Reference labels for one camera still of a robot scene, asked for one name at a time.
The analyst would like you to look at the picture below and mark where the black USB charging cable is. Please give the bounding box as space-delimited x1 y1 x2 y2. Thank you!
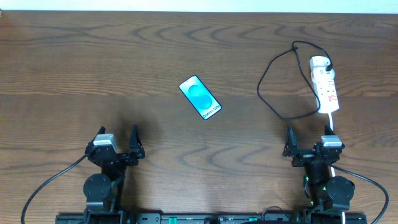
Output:
256 40 334 121

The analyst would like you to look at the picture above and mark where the blue screen Galaxy smartphone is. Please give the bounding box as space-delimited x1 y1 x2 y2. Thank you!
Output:
178 75 222 120

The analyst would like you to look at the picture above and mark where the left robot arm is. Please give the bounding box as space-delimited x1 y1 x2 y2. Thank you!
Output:
83 125 145 223

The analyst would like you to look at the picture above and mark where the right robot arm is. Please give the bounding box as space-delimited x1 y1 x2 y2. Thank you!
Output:
282 126 355 223

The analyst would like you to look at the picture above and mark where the white power strip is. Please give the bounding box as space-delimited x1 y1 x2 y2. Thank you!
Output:
311 67 339 114

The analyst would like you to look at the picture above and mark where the white USB wall charger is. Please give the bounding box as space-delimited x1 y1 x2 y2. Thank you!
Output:
310 56 333 71

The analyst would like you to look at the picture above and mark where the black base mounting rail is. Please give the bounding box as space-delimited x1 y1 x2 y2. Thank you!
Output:
55 212 368 224

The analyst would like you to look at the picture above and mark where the black right camera cable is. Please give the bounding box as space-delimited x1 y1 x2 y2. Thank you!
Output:
329 164 390 224

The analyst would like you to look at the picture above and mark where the black camera cable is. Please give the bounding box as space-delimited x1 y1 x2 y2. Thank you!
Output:
21 154 90 224
329 164 390 224

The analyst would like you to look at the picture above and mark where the black left camera cable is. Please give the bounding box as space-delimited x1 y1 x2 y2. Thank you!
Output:
21 154 90 224

